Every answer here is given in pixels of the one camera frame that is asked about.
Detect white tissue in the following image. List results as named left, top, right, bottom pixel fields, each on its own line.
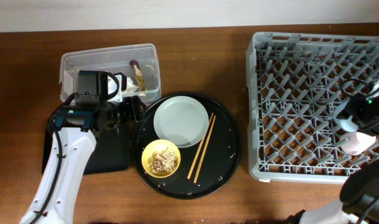
left=123, top=77, right=139, bottom=94

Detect pink cup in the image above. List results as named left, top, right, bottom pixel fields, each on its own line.
left=340, top=132, right=377, bottom=156

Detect yellow bowl with food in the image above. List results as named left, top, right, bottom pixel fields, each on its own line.
left=141, top=139, right=181, bottom=178

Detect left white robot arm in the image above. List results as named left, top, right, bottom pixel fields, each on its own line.
left=21, top=93, right=146, bottom=223

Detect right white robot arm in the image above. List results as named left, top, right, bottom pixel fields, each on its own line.
left=285, top=93, right=379, bottom=224

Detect grey dishwasher rack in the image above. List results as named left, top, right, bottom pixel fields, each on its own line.
left=246, top=32, right=379, bottom=184

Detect rectangular black tray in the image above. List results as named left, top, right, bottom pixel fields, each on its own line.
left=50, top=102, right=132, bottom=174

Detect white plate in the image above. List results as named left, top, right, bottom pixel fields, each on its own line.
left=153, top=96, right=209, bottom=148

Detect clear plastic bin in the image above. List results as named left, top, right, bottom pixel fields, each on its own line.
left=59, top=44, right=161, bottom=106

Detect wooden chopstick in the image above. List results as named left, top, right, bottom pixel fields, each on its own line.
left=187, top=118, right=211, bottom=180
left=194, top=113, right=216, bottom=184

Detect round black tray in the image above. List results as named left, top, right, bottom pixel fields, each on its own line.
left=131, top=92, right=242, bottom=199

